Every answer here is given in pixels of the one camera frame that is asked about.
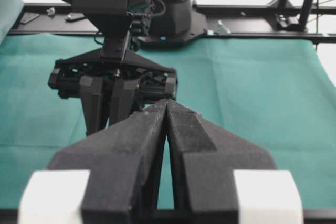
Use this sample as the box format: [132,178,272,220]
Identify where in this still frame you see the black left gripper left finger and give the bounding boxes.
[48,100,167,223]

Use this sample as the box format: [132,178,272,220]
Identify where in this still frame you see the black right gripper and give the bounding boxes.
[48,49,178,135]

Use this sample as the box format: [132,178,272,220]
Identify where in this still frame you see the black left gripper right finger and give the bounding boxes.
[166,100,277,223]

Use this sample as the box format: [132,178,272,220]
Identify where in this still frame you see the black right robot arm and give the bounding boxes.
[48,0,207,135]

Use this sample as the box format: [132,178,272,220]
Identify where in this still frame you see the green table cloth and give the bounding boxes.
[0,0,336,210]

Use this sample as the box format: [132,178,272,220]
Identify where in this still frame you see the black tripod stand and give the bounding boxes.
[267,0,336,32]

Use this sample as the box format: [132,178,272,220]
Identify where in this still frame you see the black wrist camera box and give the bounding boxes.
[62,0,150,59]

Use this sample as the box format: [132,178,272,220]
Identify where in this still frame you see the black metal table frame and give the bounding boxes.
[8,3,335,48]

